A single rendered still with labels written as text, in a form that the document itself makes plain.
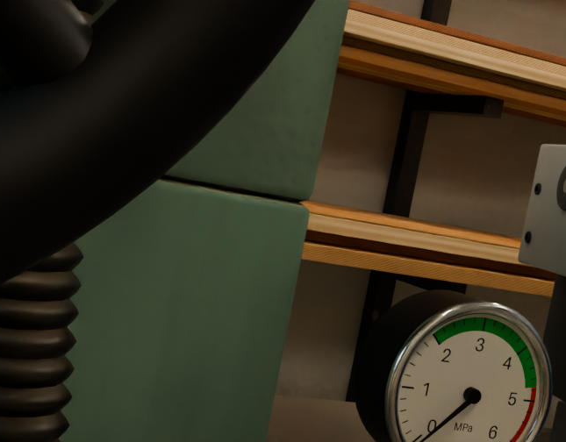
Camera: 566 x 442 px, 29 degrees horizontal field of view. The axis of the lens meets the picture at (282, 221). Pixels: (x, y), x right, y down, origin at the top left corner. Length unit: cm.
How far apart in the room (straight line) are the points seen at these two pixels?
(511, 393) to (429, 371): 3
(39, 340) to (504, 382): 18
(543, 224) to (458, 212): 269
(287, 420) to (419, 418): 10
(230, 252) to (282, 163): 4
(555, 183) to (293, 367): 255
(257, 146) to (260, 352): 8
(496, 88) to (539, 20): 74
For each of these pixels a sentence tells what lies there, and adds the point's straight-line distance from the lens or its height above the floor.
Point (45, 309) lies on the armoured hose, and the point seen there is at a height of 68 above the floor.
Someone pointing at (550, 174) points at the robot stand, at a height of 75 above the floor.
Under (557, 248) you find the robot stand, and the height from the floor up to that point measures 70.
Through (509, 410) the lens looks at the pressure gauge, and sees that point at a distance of 38.
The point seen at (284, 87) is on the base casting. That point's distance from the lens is 40.
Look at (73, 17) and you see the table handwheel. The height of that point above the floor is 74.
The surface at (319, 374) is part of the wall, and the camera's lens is 335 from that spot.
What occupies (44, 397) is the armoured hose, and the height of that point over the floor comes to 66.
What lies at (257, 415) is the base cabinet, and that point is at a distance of 41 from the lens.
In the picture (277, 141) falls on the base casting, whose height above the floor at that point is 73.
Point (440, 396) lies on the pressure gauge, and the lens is 37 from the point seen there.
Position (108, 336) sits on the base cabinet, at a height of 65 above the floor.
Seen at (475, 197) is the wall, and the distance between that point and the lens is 352.
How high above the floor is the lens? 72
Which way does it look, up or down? 3 degrees down
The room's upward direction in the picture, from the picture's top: 11 degrees clockwise
